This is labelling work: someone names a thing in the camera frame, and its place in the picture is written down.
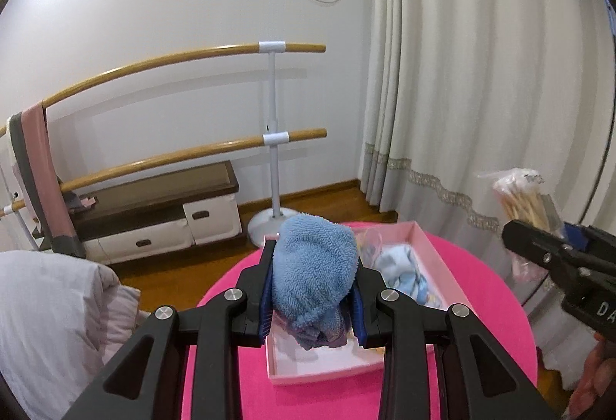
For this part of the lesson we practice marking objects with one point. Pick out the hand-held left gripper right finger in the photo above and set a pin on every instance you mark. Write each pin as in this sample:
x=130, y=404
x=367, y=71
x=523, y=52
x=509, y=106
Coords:
x=358, y=314

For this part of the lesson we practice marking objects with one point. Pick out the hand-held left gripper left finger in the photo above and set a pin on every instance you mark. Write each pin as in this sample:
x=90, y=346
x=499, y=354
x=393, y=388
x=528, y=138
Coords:
x=266, y=299

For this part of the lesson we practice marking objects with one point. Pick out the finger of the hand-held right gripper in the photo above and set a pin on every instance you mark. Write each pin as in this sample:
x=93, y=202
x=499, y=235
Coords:
x=529, y=242

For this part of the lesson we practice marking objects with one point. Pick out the bag of wooden sticks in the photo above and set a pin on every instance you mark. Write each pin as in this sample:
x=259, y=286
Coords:
x=519, y=203

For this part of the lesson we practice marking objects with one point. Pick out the light blue terry towel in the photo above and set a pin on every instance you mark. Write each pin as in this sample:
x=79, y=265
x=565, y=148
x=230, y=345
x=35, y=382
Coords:
x=313, y=266

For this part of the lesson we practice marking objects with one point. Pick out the pink cardboard box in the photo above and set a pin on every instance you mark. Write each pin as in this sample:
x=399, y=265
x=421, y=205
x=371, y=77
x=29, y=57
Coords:
x=313, y=376

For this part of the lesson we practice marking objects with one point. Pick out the person's right hand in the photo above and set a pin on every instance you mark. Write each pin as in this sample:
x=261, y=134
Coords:
x=599, y=376

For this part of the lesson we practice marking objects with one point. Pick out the white blue printed cloth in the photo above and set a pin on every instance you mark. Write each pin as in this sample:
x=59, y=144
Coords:
x=399, y=271

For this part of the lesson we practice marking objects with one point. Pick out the pink round table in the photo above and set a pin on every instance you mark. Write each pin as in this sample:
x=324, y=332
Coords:
x=481, y=333

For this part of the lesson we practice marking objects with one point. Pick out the low brown white cabinet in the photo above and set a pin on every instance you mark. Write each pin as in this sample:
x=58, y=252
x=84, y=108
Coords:
x=154, y=208

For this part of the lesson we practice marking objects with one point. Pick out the cream curtain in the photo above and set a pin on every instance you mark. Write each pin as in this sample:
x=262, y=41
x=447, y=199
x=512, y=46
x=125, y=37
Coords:
x=471, y=64

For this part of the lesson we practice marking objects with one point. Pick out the grey pink item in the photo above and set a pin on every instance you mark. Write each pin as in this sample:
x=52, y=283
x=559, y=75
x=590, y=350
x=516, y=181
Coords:
x=79, y=203

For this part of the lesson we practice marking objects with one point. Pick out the white duvet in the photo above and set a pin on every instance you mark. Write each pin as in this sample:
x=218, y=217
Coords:
x=53, y=328

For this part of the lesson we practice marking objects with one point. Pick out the pink grey towel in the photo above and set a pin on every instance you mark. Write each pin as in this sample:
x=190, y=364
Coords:
x=41, y=170

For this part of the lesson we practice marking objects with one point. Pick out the white barre stand post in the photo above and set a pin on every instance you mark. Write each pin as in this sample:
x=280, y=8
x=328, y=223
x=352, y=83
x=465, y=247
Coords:
x=274, y=179
x=21, y=213

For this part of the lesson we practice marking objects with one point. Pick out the short wooden barre rail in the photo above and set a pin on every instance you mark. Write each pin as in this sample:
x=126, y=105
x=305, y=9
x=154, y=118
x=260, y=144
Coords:
x=168, y=157

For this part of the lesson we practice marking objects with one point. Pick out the long wooden barre rail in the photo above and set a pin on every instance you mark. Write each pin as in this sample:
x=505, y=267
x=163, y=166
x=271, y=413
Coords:
x=144, y=66

